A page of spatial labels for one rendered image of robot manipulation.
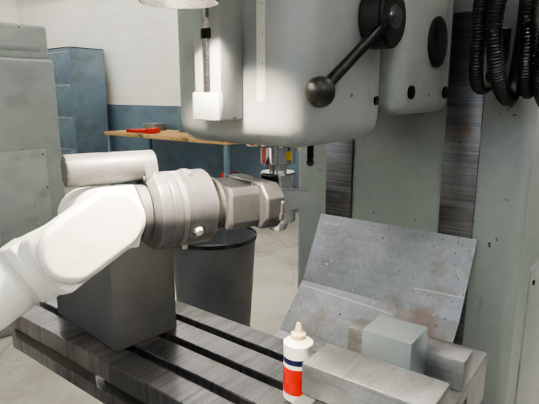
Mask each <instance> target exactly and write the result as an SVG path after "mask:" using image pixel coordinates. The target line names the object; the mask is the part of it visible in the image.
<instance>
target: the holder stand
mask: <svg viewBox="0 0 539 404"><path fill-rule="evenodd" d="M57 303H58V311H59V313H61V314H62V315H63V316H64V317H66V318H68V319H69V320H71V321H72V322H74V323H75V324H76V325H78V326H79V327H81V328H82V329H84V330H85V331H87V332H88V333H89V334H90V335H92V336H93V337H95V338H97V339H98V340H100V341H101V342H102V343H103V344H105V345H107V346H108V347H110V348H111V349H113V350H114V351H120V350H122V349H126V348H128V347H130V346H132V345H135V344H138V343H140V342H142V341H146V340H148V339H150V338H152V337H155V336H158V335H161V334H162V333H166V332H168V331H170V330H173V329H175V328H176V301H175V281H174V263H173V247H171V248H162V249H157V250H154V249H152V248H150V247H149V246H147V245H146V244H145V243H144V242H143V241H141V242H140V245H139V247H135V248H130V249H128V250H127V251H126V252H124V253H123V254H122V255H120V256H119V257H117V258H116V259H115V260H114V261H113V262H112V263H110V264H109V265H107V266H106V267H105V268H104V269H102V270H101V271H99V272H98V273H97V274H96V275H94V276H93V277H92V278H90V279H89V280H88V281H86V282H85V283H84V284H82V285H81V286H80V287H78V288H77V289H76V290H75V291H74V292H72V293H68V294H64V295H58V296H57Z"/></svg>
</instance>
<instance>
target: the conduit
mask: <svg viewBox="0 0 539 404"><path fill-rule="evenodd" d="M507 1H508V0H474V1H473V9H472V10H473V12H472V24H471V25H472V27H471V28H472V29H471V32H472V33H471V36H470V38H471V39H470V41H471V42H470V44H471V45H470V48H469V50H470V51H469V53H470V54H469V56H470V57H469V63H468V64H469V68H468V69H469V71H468V73H469V82H470V86H471V88H472V90H473V91H474V92H475V93H477V94H478V95H485V94H487V93H489V92H490V91H491V90H493V93H494V95H495V97H496V99H497V100H498V102H499V103H501V104H502V105H504V106H511V105H513V104H514V103H515V102H516V101H517V100H518V98H519V96H521V97H522V98H524V99H531V98H532V97H534V99H535V101H536V104H537V105H538V106H539V35H536V33H537V32H536V30H537V28H536V26H537V24H536V23H537V21H536V20H537V7H538V5H537V4H538V0H519V2H518V3H519V5H518V6H519V7H518V9H519V10H518V15H517V17H518V18H517V26H516V32H515V33H516V34H515V36H516V37H515V40H514V42H515V43H514V46H513V47H514V48H513V53H512V55H513V56H512V58H511V60H512V61H511V63H510V65H511V66H510V68H509V76H508V78H507V74H506V70H505V66H506V63H507V60H508V55H509V50H510V48H509V47H510V45H509V44H510V43H511V42H510V41H511V39H510V38H511V36H510V35H511V32H512V31H511V29H512V28H503V27H502V26H503V23H504V22H503V20H504V14H505V6H506V2H507ZM537 36H538V38H536V37H537ZM536 40H537V42H536ZM536 44H537V45H536ZM535 47H537V48H535ZM486 48H487V49H486ZM486 51H487V52H486ZM485 52H486V54H485ZM485 55H486V57H485ZM485 58H487V59H486V60H487V67H488V71H487V73H486V74H485Z"/></svg>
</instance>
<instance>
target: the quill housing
mask: <svg viewBox="0 0 539 404"><path fill-rule="evenodd" d="M361 1H362V0H241V52H242V119H239V120H227V121H206V120H195V119H194V118H193V93H194V92H196V87H195V60H194V34H193V9H177V20H178V42H179V64H180V107H181V120H182V125H183V127H184V129H185V131H186V132H187V133H188V134H189V135H190V136H192V137H193V138H195V139H200V140H208V141H219V142H229V143H248V144H259V145H270V146H279V147H307V146H313V145H319V144H324V143H334V142H340V141H346V140H351V139H361V138H363V137H364V136H366V135H369V134H370V133H371V132H372V131H373V129H374V128H375V125H376V121H377V114H378V104H379V62H380V50H372V49H370V48H369V49H368V50H367V51H366V52H365V53H364V54H363V56H362V57H361V58H360V59H359V60H358V61H357V62H356V63H355V64H354V66H353V67H352V68H351V69H350V70H349V71H348V72H347V73H346V74H345V75H344V76H343V77H342V78H341V79H340V80H339V81H338V82H337V83H336V84H335V85H334V86H335V97H334V100H333V101H332V103H331V104H330V105H328V106H326V107H322V108H318V107H313V106H311V105H310V104H309V103H308V102H307V101H306V97H305V87H306V84H307V83H308V82H309V81H310V80H311V79H312V78H314V77H317V76H324V77H327V76H328V74H329V73H331V72H332V70H333V69H335V68H336V66H337V65H338V64H339V63H340V62H341V61H342V60H343V59H344V58H345V57H346V56H347V55H348V54H349V53H350V52H351V51H352V50H353V49H354V48H355V47H356V46H357V45H358V44H359V42H360V41H361V40H362V39H363V38H362V35H361V33H360V29H359V7H360V4H361Z"/></svg>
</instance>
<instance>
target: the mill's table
mask: <svg viewBox="0 0 539 404"><path fill-rule="evenodd" d="M175 301H176V300H175ZM10 324H11V331H12V338H13V345H14V348H16V349H18V350H20V351H21V352H23V353H24V354H26V355H27V356H29V357H30V358H32V359H34V360H35V361H37V362H38V363H40V364H42V365H43V366H45V367H46V368H48V369H49V370H51V371H53V372H55V373H56V374H57V375H59V376H60V377H62V378H64V379H66V380H67V381H69V382H70V383H72V384H73V385H75V386H77V387H79V388H80V389H81V390H83V391H85V392H86V393H88V394H90V395H91V396H92V397H94V398H96V399H98V400H99V401H101V402H102V403H104V404H292V402H289V401H287V400H286V399H285V398H284V396H283V342H284V340H283V339H281V338H279V337H275V336H273V335H270V334H267V333H264V332H262V331H259V330H256V329H253V328H250V327H248V326H246V325H242V324H240V323H237V322H235V321H231V320H229V319H226V318H223V317H220V316H217V315H216V314H213V313H209V312H207V311H204V310H202V309H198V308H196V307H193V306H191V305H187V304H185V303H183V302H180V301H176V328H175V329H173V330H170V331H168V332H166V333H162V334H161V335H158V336H155V337H152V338H150V339H148V340H146V341H142V342H140V343H138V344H135V345H132V346H130V347H128V348H126V349H122V350H120V351H114V350H113V349H111V348H110V347H108V346H107V345H105V344H103V343H102V342H101V341H100V340H98V339H97V338H95V337H93V336H92V335H90V334H89V333H88V332H87V331H85V330H84V329H82V328H81V327H79V326H78V325H76V324H75V323H74V322H72V321H71V320H69V319H68V318H66V317H64V316H63V315H62V314H61V313H59V311H58V303H57V297H56V298H55V299H54V300H51V301H46V302H41V301H40V302H39V306H37V305H34V306H33V307H32V308H31V309H29V310H28V311H26V312H25V313H24V314H23V315H22V316H20V317H19V318H17V319H16V320H15V321H13V322H12V323H10Z"/></svg>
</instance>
